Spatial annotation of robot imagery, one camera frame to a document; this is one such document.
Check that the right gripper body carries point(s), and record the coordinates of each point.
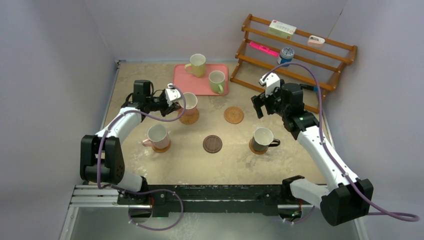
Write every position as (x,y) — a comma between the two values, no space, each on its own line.
(273,100)

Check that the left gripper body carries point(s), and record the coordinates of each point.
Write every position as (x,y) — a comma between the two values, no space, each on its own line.
(159,103)

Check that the pink mug front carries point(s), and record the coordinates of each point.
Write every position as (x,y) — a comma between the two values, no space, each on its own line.
(190,103)

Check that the pink mug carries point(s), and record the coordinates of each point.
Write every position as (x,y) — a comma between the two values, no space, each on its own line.
(157,137)
(190,103)

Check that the woven rattan coaster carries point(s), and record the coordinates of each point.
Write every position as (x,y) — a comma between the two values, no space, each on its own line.
(233,115)
(190,119)

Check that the black mug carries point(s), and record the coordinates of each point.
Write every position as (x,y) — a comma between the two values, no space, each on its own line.
(263,138)

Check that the green mug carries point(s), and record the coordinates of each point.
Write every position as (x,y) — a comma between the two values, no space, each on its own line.
(217,81)

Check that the smooth light wooden coaster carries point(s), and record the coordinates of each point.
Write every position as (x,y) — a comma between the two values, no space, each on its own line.
(161,150)

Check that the dark walnut wooden coaster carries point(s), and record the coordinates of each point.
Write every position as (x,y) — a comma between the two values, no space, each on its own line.
(212,144)

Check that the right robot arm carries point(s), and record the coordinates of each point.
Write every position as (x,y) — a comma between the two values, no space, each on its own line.
(340,200)

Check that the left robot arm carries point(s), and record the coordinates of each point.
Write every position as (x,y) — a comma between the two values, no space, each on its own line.
(101,156)

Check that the black blue marker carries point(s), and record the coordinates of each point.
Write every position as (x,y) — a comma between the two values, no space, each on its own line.
(309,87)

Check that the pink plastic tray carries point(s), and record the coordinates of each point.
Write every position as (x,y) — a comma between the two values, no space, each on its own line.
(187,82)

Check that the blue white round jar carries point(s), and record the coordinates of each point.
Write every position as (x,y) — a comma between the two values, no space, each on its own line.
(285,56)

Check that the wooden tiered shelf rack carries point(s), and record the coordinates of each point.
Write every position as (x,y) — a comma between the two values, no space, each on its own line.
(324,87)

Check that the pink highlighter marker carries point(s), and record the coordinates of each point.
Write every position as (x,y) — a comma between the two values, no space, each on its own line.
(263,49)

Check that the yellow mug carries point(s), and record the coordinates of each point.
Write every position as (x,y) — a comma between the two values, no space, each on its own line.
(196,65)

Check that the small pink white case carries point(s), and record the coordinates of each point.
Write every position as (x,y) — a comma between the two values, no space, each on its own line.
(315,41)

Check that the white green box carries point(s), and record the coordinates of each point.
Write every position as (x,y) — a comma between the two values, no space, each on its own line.
(281,29)

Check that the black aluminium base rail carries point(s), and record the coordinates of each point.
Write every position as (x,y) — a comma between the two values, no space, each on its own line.
(265,199)

